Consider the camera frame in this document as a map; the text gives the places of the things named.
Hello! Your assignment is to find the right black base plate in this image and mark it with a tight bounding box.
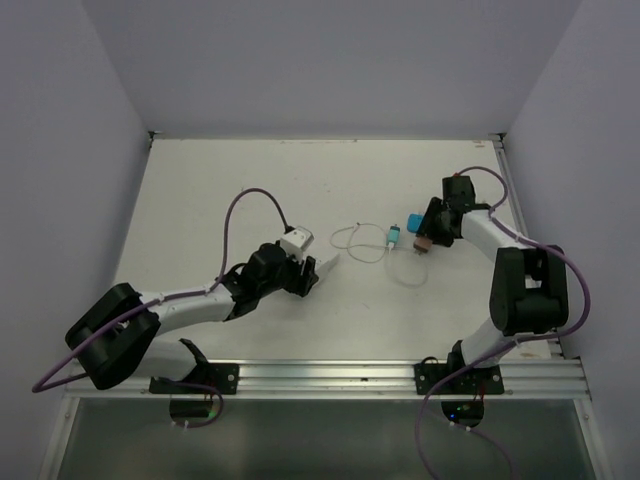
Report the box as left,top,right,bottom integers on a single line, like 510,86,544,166
413,356,505,396

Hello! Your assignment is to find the pink dual usb charger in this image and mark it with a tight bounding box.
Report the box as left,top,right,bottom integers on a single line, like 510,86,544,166
413,236,433,253

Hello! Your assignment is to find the blue square plug adapter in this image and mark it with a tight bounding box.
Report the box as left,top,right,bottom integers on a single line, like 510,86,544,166
406,213,423,234

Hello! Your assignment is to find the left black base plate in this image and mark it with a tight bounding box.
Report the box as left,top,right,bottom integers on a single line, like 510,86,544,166
149,362,240,395

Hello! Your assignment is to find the purple cable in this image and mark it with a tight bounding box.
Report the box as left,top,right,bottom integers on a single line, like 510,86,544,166
31,187,291,429
414,166,593,480

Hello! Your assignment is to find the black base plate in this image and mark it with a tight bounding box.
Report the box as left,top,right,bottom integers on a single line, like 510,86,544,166
413,356,505,396
149,362,240,395

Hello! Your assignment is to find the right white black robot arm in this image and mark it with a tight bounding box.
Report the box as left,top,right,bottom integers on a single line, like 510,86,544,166
416,175,569,393

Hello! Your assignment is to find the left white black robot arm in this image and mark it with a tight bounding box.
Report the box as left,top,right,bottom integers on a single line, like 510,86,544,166
65,242,338,393

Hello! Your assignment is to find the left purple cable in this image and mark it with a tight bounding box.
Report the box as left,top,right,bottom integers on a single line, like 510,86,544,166
31,187,291,429

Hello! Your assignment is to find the teal usb charger plug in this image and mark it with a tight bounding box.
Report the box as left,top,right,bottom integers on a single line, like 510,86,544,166
386,225,401,250

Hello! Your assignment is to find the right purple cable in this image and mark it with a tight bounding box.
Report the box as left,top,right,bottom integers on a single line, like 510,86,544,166
414,166,593,480

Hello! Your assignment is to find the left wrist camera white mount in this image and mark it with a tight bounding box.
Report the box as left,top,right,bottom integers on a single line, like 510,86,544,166
279,227,314,263

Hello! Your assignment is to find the white cube power socket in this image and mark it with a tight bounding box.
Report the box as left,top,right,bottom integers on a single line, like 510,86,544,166
314,252,340,281

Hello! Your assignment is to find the right side aluminium rail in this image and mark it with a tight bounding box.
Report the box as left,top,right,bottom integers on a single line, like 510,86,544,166
487,133,564,360

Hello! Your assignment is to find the aluminium extrusion rail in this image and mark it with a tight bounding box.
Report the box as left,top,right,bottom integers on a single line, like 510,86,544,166
63,357,594,400

